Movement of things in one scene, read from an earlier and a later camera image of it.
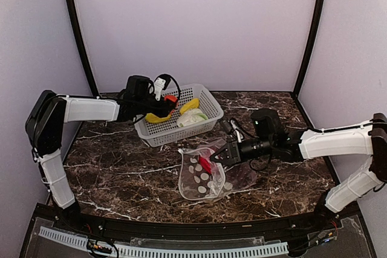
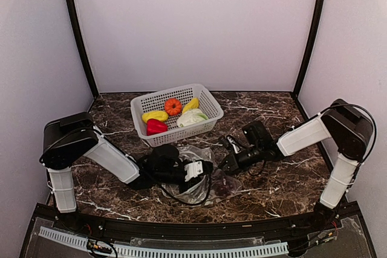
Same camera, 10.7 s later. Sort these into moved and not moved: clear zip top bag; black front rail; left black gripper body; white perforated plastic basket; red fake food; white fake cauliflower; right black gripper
Moved: right black gripper; clear zip top bag; red fake food; left black gripper body
Not moved: black front rail; white perforated plastic basket; white fake cauliflower
